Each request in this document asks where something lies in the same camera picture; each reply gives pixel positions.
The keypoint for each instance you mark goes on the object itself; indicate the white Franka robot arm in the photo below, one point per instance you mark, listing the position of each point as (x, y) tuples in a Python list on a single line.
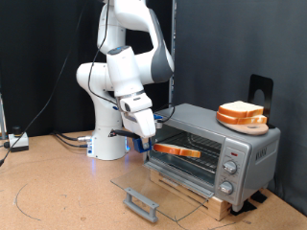
[(105, 143)]

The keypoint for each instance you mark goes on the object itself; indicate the white bread slice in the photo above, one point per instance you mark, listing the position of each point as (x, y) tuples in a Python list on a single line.
[(240, 120), (240, 110), (176, 150)]

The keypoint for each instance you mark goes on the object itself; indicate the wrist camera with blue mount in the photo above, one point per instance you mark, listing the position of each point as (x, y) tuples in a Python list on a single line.
[(158, 120)]

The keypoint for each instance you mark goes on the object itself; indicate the emergency stop button box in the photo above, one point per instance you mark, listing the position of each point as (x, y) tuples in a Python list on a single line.
[(18, 142)]

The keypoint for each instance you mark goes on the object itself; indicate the black tape strip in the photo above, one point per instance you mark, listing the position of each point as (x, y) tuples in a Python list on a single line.
[(259, 196)]

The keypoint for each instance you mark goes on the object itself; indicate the glass oven door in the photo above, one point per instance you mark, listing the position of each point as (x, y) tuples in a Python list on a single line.
[(140, 204)]

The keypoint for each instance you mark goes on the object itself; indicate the wooden slatted base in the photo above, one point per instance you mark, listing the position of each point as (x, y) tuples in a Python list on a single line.
[(220, 207)]

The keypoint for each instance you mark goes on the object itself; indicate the round wooden board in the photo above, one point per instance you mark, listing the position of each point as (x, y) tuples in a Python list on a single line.
[(252, 129)]

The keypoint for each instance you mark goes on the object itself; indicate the black curtain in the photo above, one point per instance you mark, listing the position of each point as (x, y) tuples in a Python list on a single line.
[(32, 64)]

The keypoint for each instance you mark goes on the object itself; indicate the silver toaster oven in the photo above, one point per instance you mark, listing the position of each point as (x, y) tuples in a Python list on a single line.
[(262, 159)]

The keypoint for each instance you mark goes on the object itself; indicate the metal stand leg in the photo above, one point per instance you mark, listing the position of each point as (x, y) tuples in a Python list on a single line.
[(2, 118)]

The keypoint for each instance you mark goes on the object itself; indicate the silver oven knob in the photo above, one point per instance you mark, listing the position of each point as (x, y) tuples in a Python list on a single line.
[(230, 167), (226, 188)]

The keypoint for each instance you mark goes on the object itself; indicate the black metal bookend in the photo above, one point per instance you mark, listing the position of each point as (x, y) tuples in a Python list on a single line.
[(255, 83)]

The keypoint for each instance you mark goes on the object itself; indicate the vertical metal pole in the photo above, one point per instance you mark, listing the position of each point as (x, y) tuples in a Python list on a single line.
[(172, 32)]

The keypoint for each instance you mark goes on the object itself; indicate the grey curtain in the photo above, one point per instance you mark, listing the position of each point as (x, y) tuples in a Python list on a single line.
[(224, 41)]

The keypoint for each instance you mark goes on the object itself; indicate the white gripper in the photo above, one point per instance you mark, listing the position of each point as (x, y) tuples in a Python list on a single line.
[(139, 118)]

